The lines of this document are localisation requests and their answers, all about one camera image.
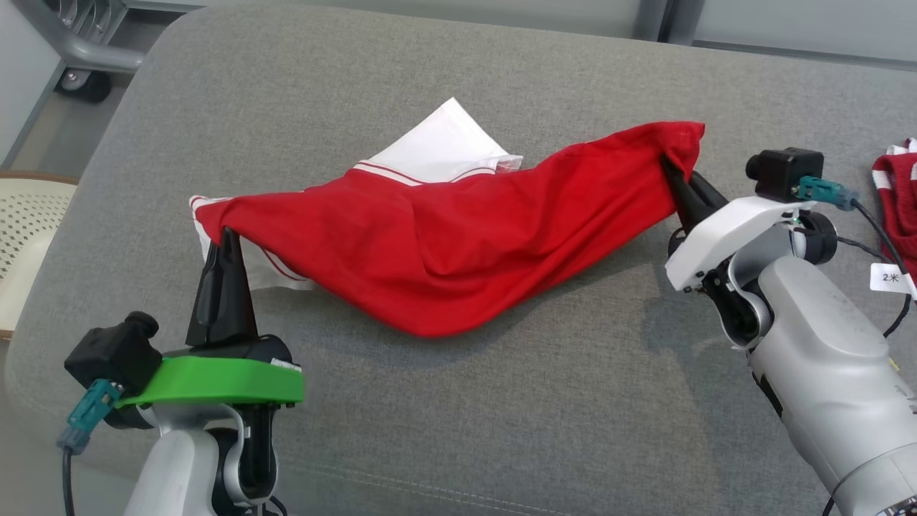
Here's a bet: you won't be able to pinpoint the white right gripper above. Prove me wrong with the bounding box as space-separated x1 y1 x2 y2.
660 155 817 293

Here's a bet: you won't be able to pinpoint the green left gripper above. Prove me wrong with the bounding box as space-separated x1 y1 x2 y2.
115 226 306 409

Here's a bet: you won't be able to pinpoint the red shorts with white stripes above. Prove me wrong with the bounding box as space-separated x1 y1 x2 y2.
871 138 917 260

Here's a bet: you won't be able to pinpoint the red jersey with white sleeves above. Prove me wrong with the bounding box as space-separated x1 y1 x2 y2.
189 97 706 339

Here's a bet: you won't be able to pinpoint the black cart wheel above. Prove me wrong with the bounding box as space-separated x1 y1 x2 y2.
55 67 113 104

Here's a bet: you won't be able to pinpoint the black right camera cable teal plug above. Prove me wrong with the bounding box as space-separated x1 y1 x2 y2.
797 176 917 287

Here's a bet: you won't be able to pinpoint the black camera cable teal plug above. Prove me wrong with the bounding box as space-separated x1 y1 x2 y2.
57 378 124 516
797 176 917 287

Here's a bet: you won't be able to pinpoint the black left camera cable teal plug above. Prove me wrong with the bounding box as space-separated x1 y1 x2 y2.
57 378 124 516

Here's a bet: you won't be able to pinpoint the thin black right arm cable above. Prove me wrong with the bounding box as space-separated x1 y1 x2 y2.
835 236 914 339

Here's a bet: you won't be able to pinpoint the white right cable tag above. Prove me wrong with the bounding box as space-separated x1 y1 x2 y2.
870 262 917 299

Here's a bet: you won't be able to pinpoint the grey metal cart frame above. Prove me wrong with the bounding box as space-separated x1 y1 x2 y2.
11 0 148 74

